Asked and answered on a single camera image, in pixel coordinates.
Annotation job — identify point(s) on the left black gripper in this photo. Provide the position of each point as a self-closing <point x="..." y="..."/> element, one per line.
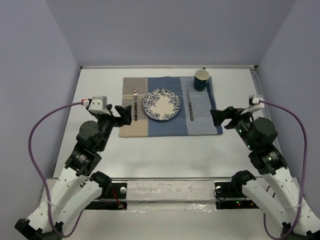
<point x="126" y="115"/>

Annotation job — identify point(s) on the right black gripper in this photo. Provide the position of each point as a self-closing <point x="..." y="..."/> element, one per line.
<point x="218" y="115"/>

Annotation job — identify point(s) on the silver fork black handle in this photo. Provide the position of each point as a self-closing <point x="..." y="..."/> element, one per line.
<point x="135" y="98"/>

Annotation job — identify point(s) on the blue beige checked cloth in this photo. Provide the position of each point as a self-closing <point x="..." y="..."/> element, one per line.
<point x="181" y="125"/>

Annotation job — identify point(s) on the silver knife black handle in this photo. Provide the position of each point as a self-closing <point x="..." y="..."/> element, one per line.
<point x="188" y="98"/>

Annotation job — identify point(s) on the blue floral white plate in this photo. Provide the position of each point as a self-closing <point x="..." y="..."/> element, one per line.
<point x="161" y="104"/>

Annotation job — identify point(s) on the dark green white mug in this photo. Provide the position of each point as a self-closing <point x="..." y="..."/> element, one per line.
<point x="200" y="79"/>

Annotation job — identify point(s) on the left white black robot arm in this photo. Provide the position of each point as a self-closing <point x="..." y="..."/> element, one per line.
<point x="78" y="185"/>

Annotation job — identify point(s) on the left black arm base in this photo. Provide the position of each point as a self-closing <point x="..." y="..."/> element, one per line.
<point x="111" y="197"/>

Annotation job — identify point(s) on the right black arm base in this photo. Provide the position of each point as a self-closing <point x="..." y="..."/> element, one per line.
<point x="229" y="199"/>

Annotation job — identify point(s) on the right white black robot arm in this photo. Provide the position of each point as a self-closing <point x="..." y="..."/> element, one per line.
<point x="288" y="209"/>

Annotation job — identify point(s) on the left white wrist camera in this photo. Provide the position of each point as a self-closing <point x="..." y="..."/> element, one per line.
<point x="96" y="105"/>

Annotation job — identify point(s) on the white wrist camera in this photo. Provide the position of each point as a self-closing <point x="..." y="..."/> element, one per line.
<point x="96" y="105"/>
<point x="255" y="104"/>

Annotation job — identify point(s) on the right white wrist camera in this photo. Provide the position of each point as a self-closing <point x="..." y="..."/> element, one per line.
<point x="255" y="104"/>

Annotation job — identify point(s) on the aluminium table rail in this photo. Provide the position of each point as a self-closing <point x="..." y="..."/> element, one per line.
<point x="255" y="79"/>

